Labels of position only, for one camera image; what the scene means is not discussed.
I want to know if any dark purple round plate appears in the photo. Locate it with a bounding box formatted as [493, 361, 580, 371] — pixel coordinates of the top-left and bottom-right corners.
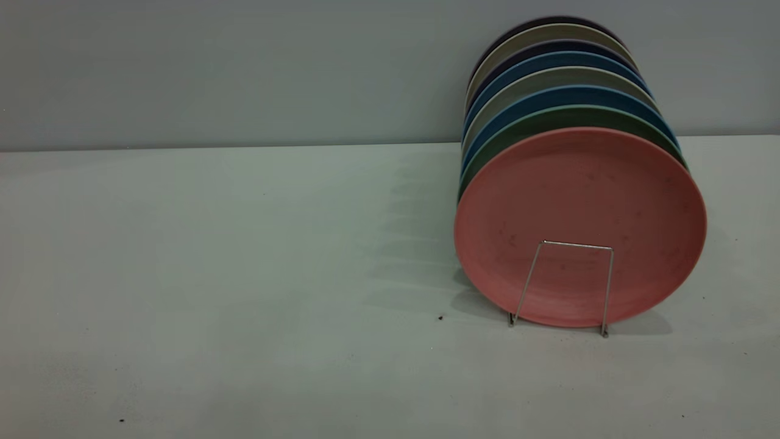
[469, 16, 619, 80]
[466, 40, 637, 110]

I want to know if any beige round plate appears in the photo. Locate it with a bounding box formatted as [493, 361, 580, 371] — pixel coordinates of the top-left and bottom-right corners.
[463, 65, 659, 153]
[466, 23, 628, 98]

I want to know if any pink round plate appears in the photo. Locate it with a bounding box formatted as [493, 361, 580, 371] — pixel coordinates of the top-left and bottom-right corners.
[454, 126, 708, 329]

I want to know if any blue round plate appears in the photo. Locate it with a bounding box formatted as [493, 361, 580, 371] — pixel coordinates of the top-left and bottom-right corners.
[461, 84, 680, 177]
[463, 51, 650, 135]

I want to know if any silver wire plate rack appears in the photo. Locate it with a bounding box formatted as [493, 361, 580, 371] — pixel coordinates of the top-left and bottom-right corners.
[509, 240, 614, 338]

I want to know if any green round plate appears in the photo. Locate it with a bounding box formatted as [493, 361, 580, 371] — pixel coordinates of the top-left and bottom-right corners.
[458, 105, 688, 202]

